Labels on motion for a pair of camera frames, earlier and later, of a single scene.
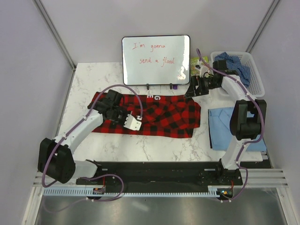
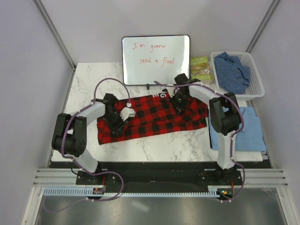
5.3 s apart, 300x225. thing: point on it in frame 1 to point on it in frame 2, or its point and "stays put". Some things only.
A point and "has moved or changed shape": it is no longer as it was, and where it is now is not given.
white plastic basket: x=256 y=88 stays put
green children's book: x=193 y=62 stays put
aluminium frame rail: x=50 y=24 stays put
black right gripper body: x=205 y=84 to x=179 y=101
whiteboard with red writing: x=153 y=60 stays put
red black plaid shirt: x=168 y=116 has moved or changed shape
